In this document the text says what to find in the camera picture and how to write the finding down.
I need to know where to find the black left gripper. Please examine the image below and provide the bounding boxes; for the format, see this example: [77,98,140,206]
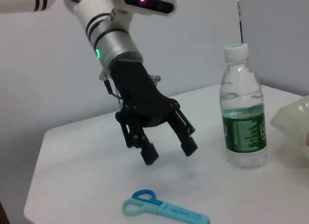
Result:
[110,58,199,166]

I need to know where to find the blue scissors with cover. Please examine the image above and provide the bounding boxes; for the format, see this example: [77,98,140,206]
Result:
[121,189,211,224]

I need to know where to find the clear green-label water bottle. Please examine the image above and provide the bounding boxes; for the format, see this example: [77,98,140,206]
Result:
[219,43,268,170]

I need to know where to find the translucent green fruit bowl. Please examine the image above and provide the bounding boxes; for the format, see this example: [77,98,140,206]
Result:
[269,95,309,169]

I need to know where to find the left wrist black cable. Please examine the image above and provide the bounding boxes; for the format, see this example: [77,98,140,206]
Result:
[98,69,126,106]

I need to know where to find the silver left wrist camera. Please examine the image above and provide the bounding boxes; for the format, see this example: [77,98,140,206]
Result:
[110,0,176,17]

